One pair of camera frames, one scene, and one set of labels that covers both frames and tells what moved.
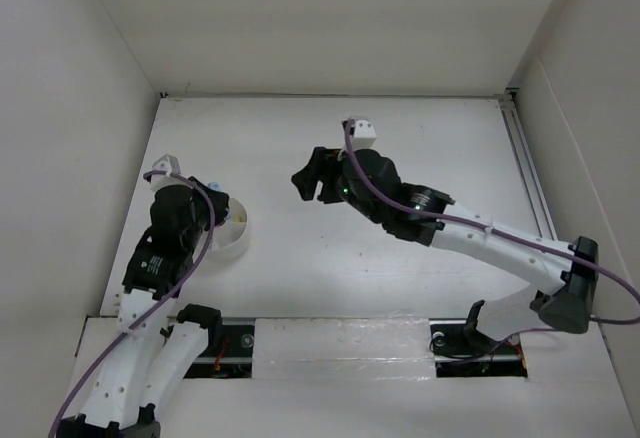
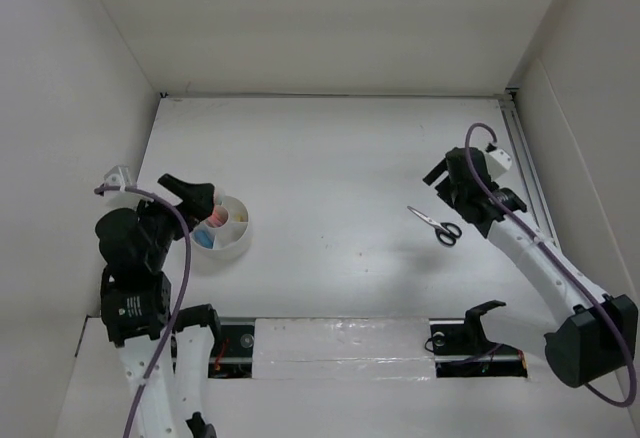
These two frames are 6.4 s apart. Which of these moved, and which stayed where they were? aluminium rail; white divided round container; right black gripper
Moved: right black gripper
Stayed: aluminium rail; white divided round container
